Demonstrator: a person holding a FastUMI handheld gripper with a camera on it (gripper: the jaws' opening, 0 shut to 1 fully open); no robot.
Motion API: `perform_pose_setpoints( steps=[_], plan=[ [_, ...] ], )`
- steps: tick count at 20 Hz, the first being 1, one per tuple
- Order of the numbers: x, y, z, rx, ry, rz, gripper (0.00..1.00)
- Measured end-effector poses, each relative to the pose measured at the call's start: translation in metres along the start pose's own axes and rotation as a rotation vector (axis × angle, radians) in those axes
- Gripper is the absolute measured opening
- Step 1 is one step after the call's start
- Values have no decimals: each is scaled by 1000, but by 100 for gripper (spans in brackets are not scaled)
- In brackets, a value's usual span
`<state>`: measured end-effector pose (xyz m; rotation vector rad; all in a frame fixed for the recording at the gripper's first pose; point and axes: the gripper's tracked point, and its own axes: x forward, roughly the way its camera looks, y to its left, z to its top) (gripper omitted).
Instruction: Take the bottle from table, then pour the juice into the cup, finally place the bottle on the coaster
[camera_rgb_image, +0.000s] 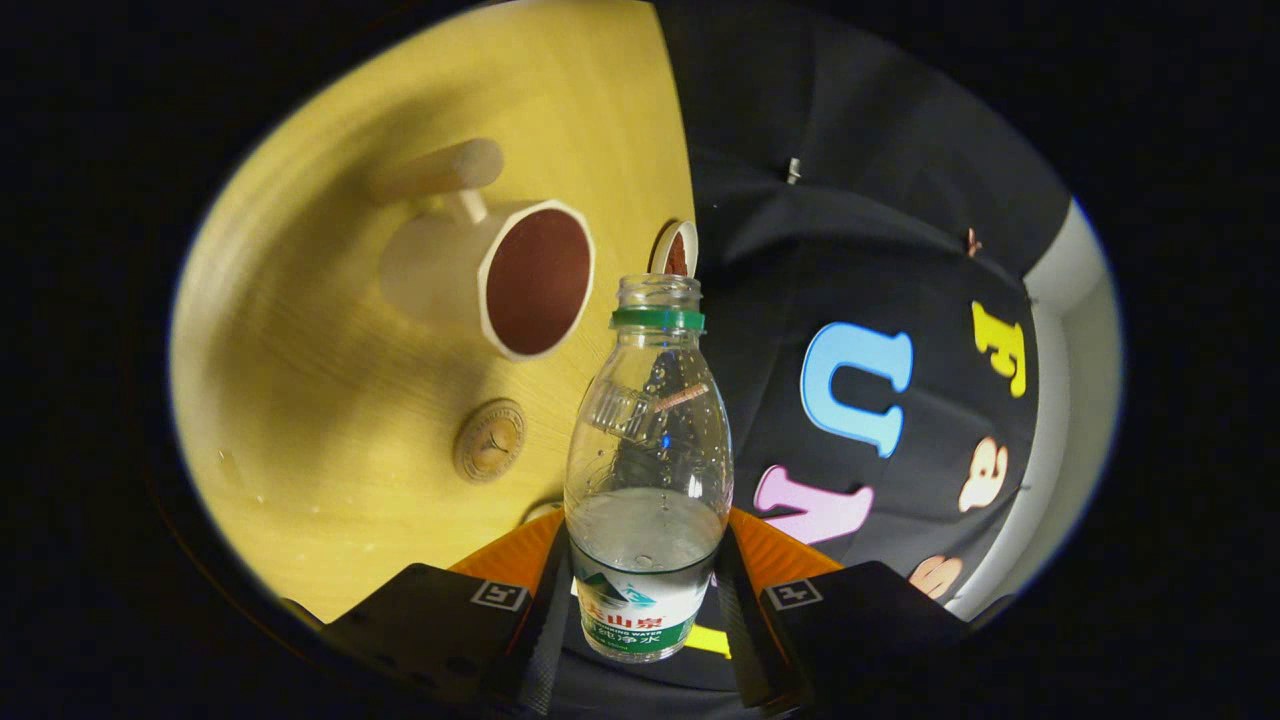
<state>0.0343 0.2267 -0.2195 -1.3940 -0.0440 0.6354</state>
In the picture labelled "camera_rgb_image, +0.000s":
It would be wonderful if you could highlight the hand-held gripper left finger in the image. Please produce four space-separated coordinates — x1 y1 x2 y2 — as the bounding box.
283 508 578 720

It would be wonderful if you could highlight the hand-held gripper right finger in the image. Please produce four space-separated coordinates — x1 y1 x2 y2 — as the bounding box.
713 508 1016 720

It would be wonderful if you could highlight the white cup wooden handle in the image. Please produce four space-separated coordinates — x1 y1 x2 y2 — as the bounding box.
370 138 597 362

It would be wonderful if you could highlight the wooden table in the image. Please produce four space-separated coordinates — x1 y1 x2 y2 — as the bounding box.
168 0 698 626

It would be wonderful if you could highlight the black backdrop cloth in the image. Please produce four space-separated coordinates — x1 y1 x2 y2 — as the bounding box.
560 0 1073 716

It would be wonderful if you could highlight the round wooden coaster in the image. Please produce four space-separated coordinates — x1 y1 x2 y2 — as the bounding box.
453 399 527 485

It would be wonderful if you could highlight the small white plate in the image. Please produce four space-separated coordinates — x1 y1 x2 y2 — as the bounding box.
648 220 699 278

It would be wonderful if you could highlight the clear plastic bottle green label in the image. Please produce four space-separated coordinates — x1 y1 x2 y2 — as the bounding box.
563 274 736 664

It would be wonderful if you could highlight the small clear glass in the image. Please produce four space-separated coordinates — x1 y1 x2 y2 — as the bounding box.
583 383 663 443

